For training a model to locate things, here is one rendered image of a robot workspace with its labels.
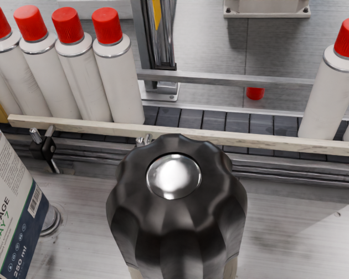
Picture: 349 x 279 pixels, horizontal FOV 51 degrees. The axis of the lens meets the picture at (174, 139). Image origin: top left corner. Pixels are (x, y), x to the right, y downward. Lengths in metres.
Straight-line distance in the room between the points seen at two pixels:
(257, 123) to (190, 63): 0.24
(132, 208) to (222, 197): 0.05
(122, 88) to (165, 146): 0.33
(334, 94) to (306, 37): 0.39
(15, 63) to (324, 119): 0.44
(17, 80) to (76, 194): 0.19
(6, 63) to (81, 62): 0.11
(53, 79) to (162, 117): 0.18
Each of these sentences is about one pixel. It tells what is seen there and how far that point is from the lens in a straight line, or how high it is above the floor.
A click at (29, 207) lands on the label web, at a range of 0.47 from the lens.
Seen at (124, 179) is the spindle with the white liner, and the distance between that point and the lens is 0.20.
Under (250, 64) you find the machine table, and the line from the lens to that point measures 0.79.
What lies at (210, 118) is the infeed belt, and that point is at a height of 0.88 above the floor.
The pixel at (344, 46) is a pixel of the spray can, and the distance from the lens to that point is 0.48.
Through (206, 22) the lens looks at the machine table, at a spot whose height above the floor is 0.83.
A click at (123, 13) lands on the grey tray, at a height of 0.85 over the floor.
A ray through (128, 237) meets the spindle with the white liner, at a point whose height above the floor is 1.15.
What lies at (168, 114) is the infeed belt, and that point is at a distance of 0.62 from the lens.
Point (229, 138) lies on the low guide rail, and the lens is 0.55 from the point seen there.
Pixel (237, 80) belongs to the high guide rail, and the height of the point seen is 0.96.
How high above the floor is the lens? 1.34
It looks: 52 degrees down
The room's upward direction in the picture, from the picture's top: 6 degrees counter-clockwise
